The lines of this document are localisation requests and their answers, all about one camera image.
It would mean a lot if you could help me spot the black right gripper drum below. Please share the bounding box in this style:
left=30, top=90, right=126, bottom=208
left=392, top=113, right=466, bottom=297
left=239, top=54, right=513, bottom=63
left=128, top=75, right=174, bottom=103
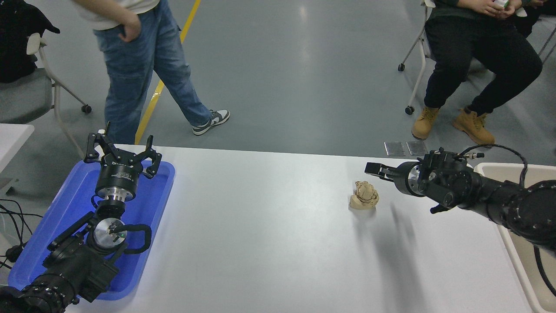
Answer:
left=393, top=161, right=420, bottom=196

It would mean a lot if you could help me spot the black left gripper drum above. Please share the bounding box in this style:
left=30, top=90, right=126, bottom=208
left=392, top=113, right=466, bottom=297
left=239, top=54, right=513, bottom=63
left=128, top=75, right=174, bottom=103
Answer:
left=95, top=157, right=145, bottom=194

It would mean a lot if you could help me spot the tan paper ball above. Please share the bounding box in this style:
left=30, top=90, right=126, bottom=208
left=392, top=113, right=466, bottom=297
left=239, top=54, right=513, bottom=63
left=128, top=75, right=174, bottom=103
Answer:
left=349, top=181, right=380, bottom=210

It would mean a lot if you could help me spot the person's right hand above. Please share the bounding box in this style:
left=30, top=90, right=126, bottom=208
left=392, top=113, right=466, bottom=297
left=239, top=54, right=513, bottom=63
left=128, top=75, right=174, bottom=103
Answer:
left=467, top=0, right=500, bottom=17
left=119, top=17, right=142, bottom=43

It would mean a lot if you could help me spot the person's left hand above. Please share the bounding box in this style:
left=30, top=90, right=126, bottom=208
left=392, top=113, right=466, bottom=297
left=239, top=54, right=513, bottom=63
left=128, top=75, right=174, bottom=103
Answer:
left=497, top=0, right=524, bottom=20

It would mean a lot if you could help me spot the metal floor plate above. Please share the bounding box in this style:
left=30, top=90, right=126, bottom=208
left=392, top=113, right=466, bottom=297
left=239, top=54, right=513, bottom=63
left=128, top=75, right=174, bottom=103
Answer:
left=406, top=140, right=429, bottom=156
left=384, top=141, right=407, bottom=157

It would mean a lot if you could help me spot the blue plastic tray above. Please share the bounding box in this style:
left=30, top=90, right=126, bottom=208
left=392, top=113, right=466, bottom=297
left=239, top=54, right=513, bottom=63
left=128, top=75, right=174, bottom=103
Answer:
left=8, top=160, right=175, bottom=301

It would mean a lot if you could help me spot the person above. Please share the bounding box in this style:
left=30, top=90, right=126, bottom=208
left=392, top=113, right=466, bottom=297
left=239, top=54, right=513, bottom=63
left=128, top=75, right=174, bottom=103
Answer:
left=72, top=0, right=231, bottom=145
left=412, top=0, right=543, bottom=146
left=508, top=0, right=556, bottom=40

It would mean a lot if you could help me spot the small white side table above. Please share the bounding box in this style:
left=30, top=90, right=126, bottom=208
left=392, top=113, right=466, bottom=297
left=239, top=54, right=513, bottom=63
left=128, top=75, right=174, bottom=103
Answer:
left=0, top=124, right=35, bottom=194

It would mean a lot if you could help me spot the grey seat wheeled chair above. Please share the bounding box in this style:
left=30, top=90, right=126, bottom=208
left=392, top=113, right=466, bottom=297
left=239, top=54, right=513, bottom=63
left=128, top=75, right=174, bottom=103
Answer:
left=0, top=33, right=93, bottom=159

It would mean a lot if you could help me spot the black power plug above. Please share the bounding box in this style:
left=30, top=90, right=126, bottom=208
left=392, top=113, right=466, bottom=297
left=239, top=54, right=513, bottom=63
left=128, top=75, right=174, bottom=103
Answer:
left=4, top=245, right=24, bottom=263

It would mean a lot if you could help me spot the black jacket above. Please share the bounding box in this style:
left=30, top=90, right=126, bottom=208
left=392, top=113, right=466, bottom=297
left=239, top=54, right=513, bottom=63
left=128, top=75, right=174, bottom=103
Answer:
left=0, top=0, right=60, bottom=84

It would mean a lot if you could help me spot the large pale bin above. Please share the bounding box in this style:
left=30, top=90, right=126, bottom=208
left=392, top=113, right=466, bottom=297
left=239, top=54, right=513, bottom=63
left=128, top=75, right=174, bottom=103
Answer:
left=473, top=163, right=556, bottom=313

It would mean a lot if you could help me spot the white frame wheeled chair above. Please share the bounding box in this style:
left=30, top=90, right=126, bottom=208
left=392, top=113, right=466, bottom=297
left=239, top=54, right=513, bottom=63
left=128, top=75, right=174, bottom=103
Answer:
left=397, top=0, right=556, bottom=116

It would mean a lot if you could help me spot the black cable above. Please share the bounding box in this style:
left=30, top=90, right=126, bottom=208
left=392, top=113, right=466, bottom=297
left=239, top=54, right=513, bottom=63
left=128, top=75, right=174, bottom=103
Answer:
left=0, top=206, right=31, bottom=248
left=0, top=199, right=44, bottom=220

